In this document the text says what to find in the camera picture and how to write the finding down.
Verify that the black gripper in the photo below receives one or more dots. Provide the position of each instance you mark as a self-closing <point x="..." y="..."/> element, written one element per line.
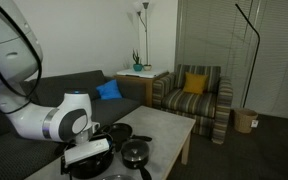
<point x="65" y="165"/>

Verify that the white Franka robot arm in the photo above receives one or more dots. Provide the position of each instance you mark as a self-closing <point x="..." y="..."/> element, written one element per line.
<point x="34" y="121"/>

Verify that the big black pot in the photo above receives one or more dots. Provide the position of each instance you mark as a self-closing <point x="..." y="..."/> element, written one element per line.
<point x="94" y="168"/>

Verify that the glass pot lid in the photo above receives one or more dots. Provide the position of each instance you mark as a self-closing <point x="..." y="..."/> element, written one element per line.
<point x="117" y="177"/>

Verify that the plant in teal pot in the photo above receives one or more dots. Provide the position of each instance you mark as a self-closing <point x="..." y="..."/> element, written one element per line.
<point x="137" y="67"/>

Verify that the dark grey sofa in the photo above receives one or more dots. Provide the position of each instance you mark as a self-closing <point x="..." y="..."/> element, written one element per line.
<point x="14" y="160"/>

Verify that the black frying pan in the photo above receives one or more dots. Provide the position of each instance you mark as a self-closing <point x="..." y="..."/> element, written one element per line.
<point x="119" y="130"/>

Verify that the small black saucepan with lid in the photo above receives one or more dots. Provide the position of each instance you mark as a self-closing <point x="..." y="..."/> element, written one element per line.
<point x="135" y="153"/>

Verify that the blue cushion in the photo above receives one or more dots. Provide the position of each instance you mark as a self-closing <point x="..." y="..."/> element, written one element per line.
<point x="109" y="90"/>

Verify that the grey top coffee table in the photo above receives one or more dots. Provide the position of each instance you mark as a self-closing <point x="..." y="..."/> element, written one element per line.
<point x="160" y="130"/>

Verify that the wooden side table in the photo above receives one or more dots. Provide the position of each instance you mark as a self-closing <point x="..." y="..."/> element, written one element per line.
<point x="140" y="88"/>

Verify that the small white bowl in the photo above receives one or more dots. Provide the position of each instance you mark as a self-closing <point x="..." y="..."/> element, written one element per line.
<point x="147" y="67"/>

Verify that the striped armchair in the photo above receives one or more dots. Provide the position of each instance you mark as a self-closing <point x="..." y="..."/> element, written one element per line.
<point x="190" y="103"/>

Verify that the yellow cushion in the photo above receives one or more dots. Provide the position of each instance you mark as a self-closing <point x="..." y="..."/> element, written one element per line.
<point x="195" y="83"/>

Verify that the white floor lamp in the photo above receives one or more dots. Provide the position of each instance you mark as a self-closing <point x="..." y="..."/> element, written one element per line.
<point x="146" y="33"/>

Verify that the wicker wastebasket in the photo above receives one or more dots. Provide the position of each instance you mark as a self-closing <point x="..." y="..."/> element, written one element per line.
<point x="245" y="120"/>

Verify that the thin black floor lamp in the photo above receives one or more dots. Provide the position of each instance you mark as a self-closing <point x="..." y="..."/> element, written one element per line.
<point x="256" y="50"/>

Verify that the window blinds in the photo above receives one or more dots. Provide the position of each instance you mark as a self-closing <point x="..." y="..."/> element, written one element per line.
<point x="277" y="60"/>

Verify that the white wrist mount plate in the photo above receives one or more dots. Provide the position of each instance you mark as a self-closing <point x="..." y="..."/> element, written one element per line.
<point x="85" y="151"/>

